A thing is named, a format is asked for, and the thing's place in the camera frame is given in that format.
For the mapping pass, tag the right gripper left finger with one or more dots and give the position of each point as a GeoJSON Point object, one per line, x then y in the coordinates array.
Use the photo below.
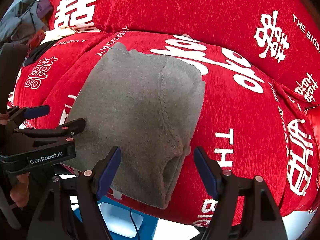
{"type": "Point", "coordinates": [69, 209]}

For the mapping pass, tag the red satin embroidered cushion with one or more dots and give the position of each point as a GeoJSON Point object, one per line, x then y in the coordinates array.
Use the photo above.
{"type": "Point", "coordinates": [313, 115]}

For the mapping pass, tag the grey knit garment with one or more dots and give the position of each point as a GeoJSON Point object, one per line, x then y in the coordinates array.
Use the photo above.
{"type": "Point", "coordinates": [148, 106]}

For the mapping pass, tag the person's left hand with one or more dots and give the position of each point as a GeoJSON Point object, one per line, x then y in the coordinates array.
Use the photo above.
{"type": "Point", "coordinates": [20, 193]}

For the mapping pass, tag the blue plastic stool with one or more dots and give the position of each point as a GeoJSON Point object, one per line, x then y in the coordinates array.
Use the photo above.
{"type": "Point", "coordinates": [126, 223]}

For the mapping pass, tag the large red pillow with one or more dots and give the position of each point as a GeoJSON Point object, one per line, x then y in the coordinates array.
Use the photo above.
{"type": "Point", "coordinates": [277, 36]}

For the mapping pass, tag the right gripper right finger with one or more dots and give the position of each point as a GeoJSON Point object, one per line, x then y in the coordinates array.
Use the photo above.
{"type": "Point", "coordinates": [245, 207]}

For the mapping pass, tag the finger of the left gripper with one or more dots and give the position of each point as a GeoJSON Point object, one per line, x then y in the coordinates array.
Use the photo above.
{"type": "Point", "coordinates": [69, 129]}
{"type": "Point", "coordinates": [19, 115]}

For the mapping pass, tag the pile of grey clothes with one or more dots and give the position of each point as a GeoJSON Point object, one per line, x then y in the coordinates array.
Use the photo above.
{"type": "Point", "coordinates": [24, 20]}

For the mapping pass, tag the red bed blanket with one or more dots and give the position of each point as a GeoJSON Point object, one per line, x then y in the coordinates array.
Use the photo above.
{"type": "Point", "coordinates": [249, 123]}

